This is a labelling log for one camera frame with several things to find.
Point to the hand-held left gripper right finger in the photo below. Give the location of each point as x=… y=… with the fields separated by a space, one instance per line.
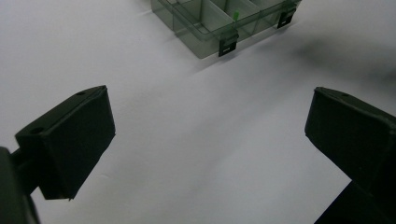
x=355 y=137

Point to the clear plastic compartment box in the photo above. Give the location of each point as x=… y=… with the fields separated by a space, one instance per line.
x=199 y=43

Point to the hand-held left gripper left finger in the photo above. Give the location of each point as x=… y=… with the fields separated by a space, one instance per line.
x=71 y=146

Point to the small green square piece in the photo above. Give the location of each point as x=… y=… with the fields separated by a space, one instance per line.
x=236 y=15

